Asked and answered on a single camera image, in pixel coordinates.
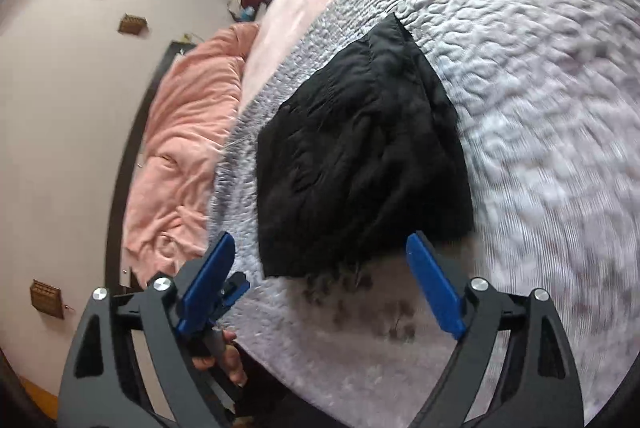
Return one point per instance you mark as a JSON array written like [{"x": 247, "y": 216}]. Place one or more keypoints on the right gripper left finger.
[{"x": 102, "y": 384}]

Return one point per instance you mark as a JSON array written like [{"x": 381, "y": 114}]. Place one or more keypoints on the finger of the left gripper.
[{"x": 232, "y": 290}]

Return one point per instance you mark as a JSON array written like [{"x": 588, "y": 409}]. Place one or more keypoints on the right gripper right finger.
[{"x": 512, "y": 365}]

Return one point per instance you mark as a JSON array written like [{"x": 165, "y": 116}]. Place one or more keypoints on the black pants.
[{"x": 364, "y": 153}]

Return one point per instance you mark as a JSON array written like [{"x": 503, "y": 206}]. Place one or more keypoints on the left hand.
[{"x": 228, "y": 359}]

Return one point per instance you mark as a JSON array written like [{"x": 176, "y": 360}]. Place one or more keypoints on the pink blanket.
[{"x": 190, "y": 118}]

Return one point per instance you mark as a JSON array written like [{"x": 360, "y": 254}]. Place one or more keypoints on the dark wooden headboard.
[{"x": 113, "y": 247}]

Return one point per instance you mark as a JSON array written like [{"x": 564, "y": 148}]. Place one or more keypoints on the nightstand clutter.
[{"x": 245, "y": 10}]

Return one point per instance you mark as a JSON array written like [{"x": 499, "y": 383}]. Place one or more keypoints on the grey quilted bedspread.
[{"x": 547, "y": 93}]

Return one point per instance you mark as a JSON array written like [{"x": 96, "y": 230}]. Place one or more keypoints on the wooden wall box lower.
[{"x": 47, "y": 299}]

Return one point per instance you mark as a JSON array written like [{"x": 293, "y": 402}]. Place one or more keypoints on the small wooden wall box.
[{"x": 132, "y": 25}]

